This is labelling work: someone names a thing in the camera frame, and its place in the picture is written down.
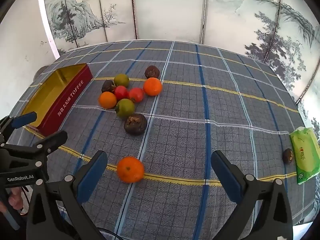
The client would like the red and gold tin box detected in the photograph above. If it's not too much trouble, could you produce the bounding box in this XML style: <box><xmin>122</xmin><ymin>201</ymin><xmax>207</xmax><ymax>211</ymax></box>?
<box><xmin>19</xmin><ymin>63</ymin><xmax>93</xmax><ymax>137</ymax></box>

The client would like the round brown stool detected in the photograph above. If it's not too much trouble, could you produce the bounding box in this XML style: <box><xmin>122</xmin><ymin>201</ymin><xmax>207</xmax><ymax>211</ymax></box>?
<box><xmin>33</xmin><ymin>65</ymin><xmax>51</xmax><ymax>83</ymax></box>

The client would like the green round fruit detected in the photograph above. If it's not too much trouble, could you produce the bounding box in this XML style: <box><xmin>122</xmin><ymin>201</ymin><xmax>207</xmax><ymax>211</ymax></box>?
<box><xmin>115</xmin><ymin>98</ymin><xmax>136</xmax><ymax>118</ymax></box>
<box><xmin>114</xmin><ymin>73</ymin><xmax>130</xmax><ymax>87</ymax></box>

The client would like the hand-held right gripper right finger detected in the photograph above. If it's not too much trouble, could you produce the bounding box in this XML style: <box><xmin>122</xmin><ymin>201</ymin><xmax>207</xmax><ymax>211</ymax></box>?
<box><xmin>211</xmin><ymin>150</ymin><xmax>293</xmax><ymax>240</ymax></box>

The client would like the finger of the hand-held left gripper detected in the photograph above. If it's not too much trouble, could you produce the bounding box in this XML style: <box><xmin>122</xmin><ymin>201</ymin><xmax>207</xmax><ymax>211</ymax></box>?
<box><xmin>0</xmin><ymin>112</ymin><xmax>38</xmax><ymax>140</ymax></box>
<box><xmin>0</xmin><ymin>130</ymin><xmax>68</xmax><ymax>169</ymax></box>

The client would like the orange mandarin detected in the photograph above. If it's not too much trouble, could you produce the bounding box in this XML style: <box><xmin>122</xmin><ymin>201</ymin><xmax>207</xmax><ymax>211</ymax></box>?
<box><xmin>98</xmin><ymin>91</ymin><xmax>117</xmax><ymax>109</ymax></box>
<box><xmin>117</xmin><ymin>156</ymin><xmax>145</xmax><ymax>183</ymax></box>
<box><xmin>143</xmin><ymin>77</ymin><xmax>163</xmax><ymax>96</ymax></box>

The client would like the green tissue pack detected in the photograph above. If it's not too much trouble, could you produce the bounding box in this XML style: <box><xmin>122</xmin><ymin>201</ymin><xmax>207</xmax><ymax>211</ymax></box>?
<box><xmin>289</xmin><ymin>127</ymin><xmax>320</xmax><ymax>185</ymax></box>

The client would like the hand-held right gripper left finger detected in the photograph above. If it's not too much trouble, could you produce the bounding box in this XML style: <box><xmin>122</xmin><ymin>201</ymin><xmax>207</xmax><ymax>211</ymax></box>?
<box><xmin>26</xmin><ymin>150</ymin><xmax>108</xmax><ymax>240</ymax></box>

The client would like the red tomato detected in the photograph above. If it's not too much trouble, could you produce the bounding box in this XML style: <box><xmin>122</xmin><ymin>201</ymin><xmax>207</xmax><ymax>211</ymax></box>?
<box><xmin>128</xmin><ymin>87</ymin><xmax>145</xmax><ymax>103</ymax></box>
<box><xmin>114</xmin><ymin>85</ymin><xmax>129</xmax><ymax>100</ymax></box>

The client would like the person's left hand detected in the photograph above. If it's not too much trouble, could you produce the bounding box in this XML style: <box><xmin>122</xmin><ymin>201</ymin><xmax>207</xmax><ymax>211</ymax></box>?
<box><xmin>7</xmin><ymin>187</ymin><xmax>27</xmax><ymax>215</ymax></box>

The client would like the large dark brown wrinkled fruit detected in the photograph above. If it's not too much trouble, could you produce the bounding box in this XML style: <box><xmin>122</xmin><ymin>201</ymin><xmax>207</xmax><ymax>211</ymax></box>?
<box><xmin>124</xmin><ymin>113</ymin><xmax>148</xmax><ymax>136</ymax></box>

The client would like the landscape painted folding screen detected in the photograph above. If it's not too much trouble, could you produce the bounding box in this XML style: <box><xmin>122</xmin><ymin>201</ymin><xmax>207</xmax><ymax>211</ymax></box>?
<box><xmin>42</xmin><ymin>0</ymin><xmax>320</xmax><ymax>140</ymax></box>

